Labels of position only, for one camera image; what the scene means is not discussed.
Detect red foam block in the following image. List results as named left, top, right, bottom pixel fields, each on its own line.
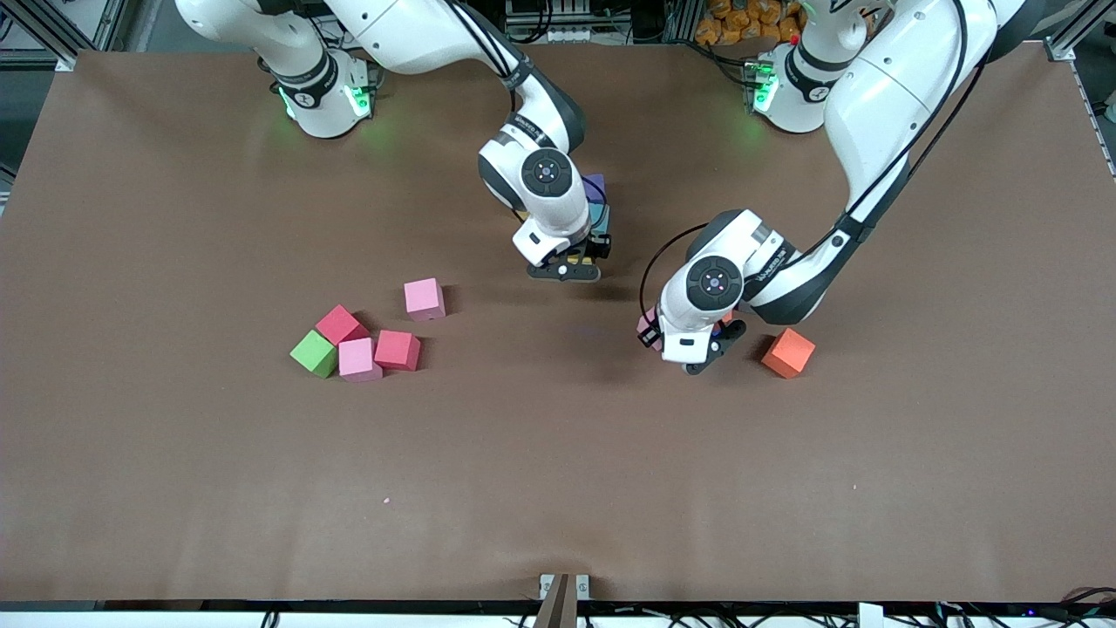
left=314, top=304, right=371, bottom=347
left=373, top=329, right=423, bottom=372

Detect green foam block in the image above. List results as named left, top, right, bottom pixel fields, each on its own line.
left=289, top=329, right=339, bottom=379

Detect bag of orange items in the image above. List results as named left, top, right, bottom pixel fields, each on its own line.
left=696, top=0, right=807, bottom=46

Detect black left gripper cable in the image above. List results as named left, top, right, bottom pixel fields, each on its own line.
left=639, top=223, right=709, bottom=325

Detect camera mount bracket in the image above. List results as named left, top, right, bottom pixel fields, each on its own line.
left=539, top=573, right=592, bottom=628

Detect aluminium frame profile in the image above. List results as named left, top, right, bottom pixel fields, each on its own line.
left=0, top=0, right=132, bottom=72
left=1042, top=0, right=1116, bottom=62

